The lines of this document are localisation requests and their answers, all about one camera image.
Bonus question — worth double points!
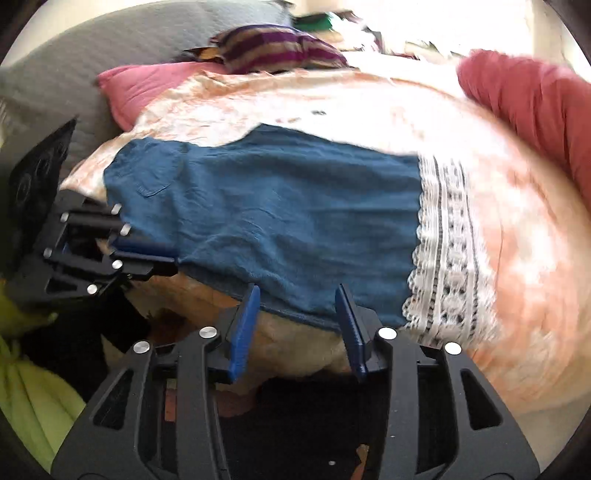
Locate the pink quilted bedsheet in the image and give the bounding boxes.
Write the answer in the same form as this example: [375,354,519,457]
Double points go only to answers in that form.
[96,62,232,132]

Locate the blue denim jeans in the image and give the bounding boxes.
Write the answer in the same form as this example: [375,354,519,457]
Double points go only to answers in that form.
[104,124,502,349]

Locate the grey quilted headboard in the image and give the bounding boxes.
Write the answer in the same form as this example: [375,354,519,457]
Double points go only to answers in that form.
[0,0,293,185]

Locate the orange white fuzzy blanket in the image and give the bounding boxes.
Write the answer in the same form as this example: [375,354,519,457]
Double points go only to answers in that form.
[60,60,591,411]

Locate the person's lime green clothing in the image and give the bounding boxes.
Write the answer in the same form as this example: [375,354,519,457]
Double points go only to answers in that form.
[0,281,88,474]

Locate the purple striped pillow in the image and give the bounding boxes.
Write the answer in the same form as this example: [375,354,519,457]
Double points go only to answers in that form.
[185,24,352,75]

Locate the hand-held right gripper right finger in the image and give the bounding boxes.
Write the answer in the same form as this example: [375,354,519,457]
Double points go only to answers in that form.
[335,282,541,480]

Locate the red bolster pillow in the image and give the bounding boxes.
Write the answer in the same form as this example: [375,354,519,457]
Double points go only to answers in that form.
[456,48,591,210]

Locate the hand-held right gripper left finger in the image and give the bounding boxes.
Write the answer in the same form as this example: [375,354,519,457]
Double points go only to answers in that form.
[51,284,262,480]

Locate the pile of clothes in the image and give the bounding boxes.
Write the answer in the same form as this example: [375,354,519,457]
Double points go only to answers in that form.
[291,9,462,58]

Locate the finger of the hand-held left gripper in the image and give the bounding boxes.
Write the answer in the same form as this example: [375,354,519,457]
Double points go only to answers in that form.
[44,190,180,260]
[7,247,180,305]

